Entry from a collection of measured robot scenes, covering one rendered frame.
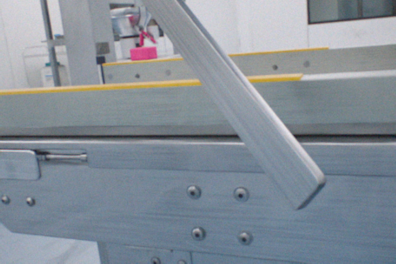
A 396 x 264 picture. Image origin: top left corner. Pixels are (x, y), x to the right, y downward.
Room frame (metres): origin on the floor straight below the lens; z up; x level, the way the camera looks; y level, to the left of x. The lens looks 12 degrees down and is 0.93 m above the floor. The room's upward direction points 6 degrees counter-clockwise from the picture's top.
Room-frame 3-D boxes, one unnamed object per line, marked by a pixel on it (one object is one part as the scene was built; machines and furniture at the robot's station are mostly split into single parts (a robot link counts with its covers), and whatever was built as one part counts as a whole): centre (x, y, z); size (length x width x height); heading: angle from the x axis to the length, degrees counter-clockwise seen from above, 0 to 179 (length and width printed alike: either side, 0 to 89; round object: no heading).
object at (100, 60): (0.68, 0.15, 0.81); 0.02 x 0.01 x 0.20; 68
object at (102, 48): (0.69, 0.14, 0.92); 0.02 x 0.01 x 0.02; 158
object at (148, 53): (3.00, 0.34, 0.80); 0.16 x 0.12 x 0.09; 63
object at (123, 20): (3.31, 0.40, 0.95); 0.49 x 0.36 x 0.37; 63
